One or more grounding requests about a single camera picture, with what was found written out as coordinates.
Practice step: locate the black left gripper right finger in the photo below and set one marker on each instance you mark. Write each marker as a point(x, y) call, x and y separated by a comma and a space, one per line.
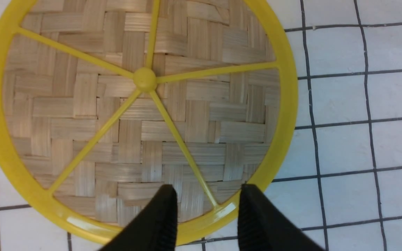
point(262, 227)

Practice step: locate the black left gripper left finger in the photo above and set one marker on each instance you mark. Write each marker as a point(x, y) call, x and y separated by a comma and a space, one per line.
point(153, 229)

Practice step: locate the yellow woven bamboo steamer lid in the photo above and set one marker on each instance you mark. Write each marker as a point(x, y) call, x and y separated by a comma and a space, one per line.
point(104, 101)

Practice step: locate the white checkered tablecloth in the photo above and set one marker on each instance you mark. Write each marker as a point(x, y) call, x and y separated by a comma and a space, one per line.
point(341, 179)

